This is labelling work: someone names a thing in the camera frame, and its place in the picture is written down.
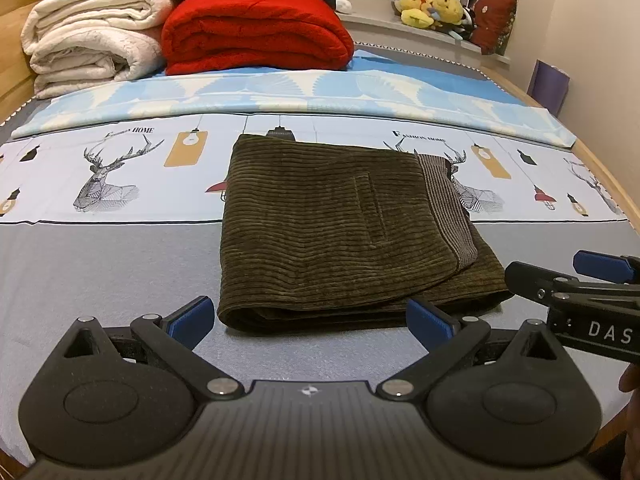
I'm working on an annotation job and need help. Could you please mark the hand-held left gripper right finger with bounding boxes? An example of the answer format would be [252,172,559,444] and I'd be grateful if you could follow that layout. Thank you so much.
[375,299,572,402]

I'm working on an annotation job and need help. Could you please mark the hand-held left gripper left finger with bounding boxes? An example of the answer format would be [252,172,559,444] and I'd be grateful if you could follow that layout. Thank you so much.
[64,296,244,402]

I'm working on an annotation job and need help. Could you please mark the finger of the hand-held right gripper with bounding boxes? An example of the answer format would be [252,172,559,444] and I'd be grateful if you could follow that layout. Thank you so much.
[573,250,640,286]
[504,260,640,311]

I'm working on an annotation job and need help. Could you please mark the dark olive corduroy pants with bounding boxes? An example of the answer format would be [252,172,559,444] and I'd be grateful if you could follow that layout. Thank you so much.
[216,132,513,336]

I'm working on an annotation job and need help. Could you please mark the person's right hand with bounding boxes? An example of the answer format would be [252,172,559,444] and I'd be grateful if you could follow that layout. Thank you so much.
[619,362,640,480]

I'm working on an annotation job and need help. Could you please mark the purple box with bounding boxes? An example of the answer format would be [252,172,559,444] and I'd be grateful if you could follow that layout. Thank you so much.
[529,59,571,118]

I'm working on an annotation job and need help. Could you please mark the light blue patterned quilt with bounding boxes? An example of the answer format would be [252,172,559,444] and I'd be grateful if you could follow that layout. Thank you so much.
[11,55,576,150]

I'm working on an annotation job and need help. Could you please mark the dark red cushion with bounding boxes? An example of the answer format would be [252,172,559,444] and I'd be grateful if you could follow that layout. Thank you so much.
[470,0,518,56]

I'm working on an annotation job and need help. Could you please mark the yellow plush toy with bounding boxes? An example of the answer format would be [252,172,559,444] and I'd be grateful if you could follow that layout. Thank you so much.
[400,0,436,28]
[432,0,463,26]

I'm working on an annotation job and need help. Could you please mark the red folded blanket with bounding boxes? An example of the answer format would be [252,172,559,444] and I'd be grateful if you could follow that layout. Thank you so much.
[161,0,355,77]

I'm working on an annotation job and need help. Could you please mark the white window sill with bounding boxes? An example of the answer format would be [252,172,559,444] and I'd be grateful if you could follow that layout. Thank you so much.
[340,0,511,66]

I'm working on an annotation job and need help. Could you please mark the white folded blanket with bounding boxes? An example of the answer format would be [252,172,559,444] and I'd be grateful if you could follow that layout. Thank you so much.
[21,0,176,101]

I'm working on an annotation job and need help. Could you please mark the wooden bed frame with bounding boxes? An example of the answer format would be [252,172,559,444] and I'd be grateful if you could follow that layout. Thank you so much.
[0,0,640,480]

